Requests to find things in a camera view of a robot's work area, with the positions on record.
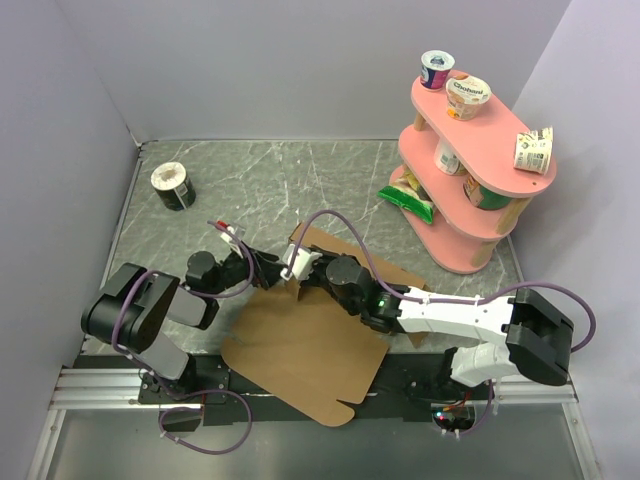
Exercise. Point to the aluminium rail frame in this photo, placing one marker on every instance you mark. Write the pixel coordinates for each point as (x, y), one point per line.
(104, 423)

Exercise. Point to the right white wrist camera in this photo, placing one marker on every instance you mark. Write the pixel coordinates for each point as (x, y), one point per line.
(298, 264)

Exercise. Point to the brown cardboard box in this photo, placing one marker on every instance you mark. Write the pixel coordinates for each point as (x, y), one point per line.
(299, 345)

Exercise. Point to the tipped Chobani yogurt cup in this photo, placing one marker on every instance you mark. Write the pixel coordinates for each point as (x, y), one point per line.
(533, 150)

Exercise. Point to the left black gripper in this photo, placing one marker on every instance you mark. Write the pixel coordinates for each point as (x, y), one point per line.
(265, 273)

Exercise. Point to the white cup middle shelf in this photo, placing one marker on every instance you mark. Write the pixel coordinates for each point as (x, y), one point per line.
(446, 160)

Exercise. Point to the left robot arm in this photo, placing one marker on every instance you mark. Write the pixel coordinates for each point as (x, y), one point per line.
(130, 309)

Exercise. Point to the green chips bag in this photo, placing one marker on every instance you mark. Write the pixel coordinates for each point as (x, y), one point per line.
(407, 193)

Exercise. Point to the orange Chobani yogurt cup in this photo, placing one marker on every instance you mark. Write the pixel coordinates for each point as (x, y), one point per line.
(466, 94)

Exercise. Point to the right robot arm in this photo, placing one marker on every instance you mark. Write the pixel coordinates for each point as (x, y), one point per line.
(518, 334)

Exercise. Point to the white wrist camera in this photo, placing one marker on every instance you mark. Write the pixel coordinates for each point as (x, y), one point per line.
(298, 264)
(232, 234)

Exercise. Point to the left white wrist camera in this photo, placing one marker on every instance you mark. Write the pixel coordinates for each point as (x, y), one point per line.
(232, 234)

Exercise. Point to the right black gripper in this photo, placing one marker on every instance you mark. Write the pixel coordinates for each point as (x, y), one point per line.
(324, 259)

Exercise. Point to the green cup middle shelf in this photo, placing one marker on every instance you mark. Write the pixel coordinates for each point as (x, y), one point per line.
(481, 197)

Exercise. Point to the pink three-tier shelf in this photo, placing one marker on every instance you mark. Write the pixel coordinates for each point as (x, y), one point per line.
(461, 238)

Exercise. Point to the black-label yogurt cup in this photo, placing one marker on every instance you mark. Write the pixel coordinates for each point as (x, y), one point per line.
(173, 185)

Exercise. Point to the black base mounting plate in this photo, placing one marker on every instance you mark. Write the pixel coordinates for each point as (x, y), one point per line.
(222, 391)

